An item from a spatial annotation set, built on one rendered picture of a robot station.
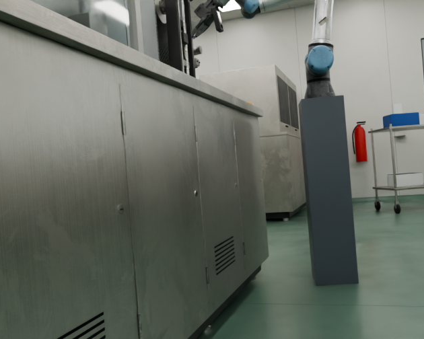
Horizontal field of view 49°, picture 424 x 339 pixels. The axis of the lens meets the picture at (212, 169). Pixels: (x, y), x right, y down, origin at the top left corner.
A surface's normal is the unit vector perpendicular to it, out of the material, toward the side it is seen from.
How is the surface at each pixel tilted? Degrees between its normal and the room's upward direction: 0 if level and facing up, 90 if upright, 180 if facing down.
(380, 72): 90
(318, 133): 90
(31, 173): 90
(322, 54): 97
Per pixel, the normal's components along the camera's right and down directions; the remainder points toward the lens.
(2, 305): 0.95, -0.07
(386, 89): -0.32, 0.02
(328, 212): -0.11, 0.00
